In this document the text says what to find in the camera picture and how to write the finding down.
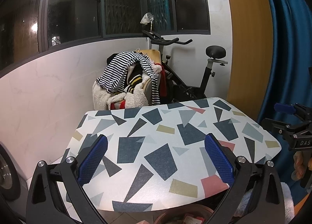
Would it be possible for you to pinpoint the geometric patterned tablecloth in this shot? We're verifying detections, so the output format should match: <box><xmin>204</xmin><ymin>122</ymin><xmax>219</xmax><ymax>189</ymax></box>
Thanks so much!
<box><xmin>65</xmin><ymin>97</ymin><xmax>281</xmax><ymax>212</ymax></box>

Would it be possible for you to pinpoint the black exercise bike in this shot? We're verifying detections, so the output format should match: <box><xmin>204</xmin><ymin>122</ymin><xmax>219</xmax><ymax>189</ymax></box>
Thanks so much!
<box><xmin>142</xmin><ymin>30</ymin><xmax>228</xmax><ymax>104</ymax></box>

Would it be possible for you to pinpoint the wooden chair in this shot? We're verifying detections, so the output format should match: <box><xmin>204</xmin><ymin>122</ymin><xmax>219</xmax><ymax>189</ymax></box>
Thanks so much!
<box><xmin>136</xmin><ymin>49</ymin><xmax>162</xmax><ymax>65</ymax></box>

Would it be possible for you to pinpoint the striped black white garment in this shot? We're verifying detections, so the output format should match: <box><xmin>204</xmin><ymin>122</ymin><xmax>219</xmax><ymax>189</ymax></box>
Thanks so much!
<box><xmin>96</xmin><ymin>51</ymin><xmax>160</xmax><ymax>105</ymax></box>

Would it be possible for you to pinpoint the person right hand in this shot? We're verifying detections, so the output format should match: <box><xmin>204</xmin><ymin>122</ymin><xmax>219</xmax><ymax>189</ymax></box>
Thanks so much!
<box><xmin>291</xmin><ymin>151</ymin><xmax>306</xmax><ymax>181</ymax></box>

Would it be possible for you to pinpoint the brown round trash bin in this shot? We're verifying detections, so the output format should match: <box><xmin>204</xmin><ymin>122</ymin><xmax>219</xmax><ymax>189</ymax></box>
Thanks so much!
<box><xmin>154</xmin><ymin>204</ymin><xmax>213</xmax><ymax>223</ymax></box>

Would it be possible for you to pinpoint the blue curtain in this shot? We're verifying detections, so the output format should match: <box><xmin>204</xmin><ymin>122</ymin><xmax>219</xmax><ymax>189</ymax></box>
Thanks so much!
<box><xmin>257</xmin><ymin>0</ymin><xmax>312</xmax><ymax>183</ymax></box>

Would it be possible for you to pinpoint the black wheel with silver hub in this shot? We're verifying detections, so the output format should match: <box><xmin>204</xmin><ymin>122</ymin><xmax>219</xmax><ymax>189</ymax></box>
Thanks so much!
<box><xmin>0</xmin><ymin>145</ymin><xmax>21</xmax><ymax>201</ymax></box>

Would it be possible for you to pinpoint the dark window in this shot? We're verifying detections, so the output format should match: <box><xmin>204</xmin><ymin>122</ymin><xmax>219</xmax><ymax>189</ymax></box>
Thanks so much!
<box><xmin>1</xmin><ymin>0</ymin><xmax>211</xmax><ymax>69</ymax></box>

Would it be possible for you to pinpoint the cream fluffy garment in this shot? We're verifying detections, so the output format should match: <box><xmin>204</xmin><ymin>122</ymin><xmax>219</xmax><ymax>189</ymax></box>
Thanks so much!
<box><xmin>92</xmin><ymin>63</ymin><xmax>152</xmax><ymax>110</ymax></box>

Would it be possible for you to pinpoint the light blue fluffy sleeve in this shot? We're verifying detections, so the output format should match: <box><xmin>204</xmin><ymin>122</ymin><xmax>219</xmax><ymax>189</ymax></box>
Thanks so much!
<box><xmin>235</xmin><ymin>181</ymin><xmax>296</xmax><ymax>223</ymax></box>

